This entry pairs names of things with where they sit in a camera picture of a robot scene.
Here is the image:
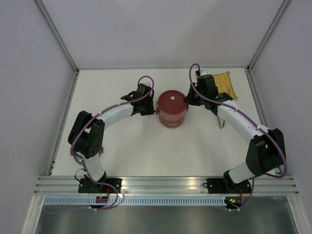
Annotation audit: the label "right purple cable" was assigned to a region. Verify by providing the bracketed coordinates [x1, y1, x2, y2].
[189, 63, 288, 213]

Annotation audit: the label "purple cable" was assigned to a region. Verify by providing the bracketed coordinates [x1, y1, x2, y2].
[70, 75, 156, 210]
[189, 63, 288, 213]

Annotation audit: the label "red lid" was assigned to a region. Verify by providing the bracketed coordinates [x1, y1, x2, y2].
[157, 90, 188, 115]

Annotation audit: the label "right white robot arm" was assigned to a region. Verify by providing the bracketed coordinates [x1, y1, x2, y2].
[185, 74, 286, 193]

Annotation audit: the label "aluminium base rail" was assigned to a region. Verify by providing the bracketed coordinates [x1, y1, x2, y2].
[33, 176, 299, 196]

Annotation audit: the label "aluminium frame post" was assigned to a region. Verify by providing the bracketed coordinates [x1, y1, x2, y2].
[246, 0, 292, 73]
[33, 0, 79, 74]

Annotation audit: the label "right aluminium frame post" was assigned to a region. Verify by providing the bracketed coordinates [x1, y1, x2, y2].
[246, 0, 292, 73]

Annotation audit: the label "left aluminium frame post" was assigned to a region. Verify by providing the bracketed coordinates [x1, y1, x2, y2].
[33, 0, 79, 74]

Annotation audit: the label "red steel bowl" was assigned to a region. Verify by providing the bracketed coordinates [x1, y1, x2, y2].
[156, 90, 189, 120]
[158, 112, 186, 128]

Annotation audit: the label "white slotted cable duct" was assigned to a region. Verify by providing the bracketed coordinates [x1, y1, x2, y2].
[44, 196, 226, 206]

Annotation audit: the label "metal tongs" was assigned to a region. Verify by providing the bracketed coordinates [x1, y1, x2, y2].
[217, 116, 226, 129]

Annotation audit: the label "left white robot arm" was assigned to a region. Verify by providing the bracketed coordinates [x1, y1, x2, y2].
[68, 83, 155, 194]

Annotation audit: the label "yellow bamboo mat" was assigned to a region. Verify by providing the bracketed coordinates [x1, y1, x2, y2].
[213, 71, 238, 100]

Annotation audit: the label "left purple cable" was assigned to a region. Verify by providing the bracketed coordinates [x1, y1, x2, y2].
[70, 75, 156, 210]

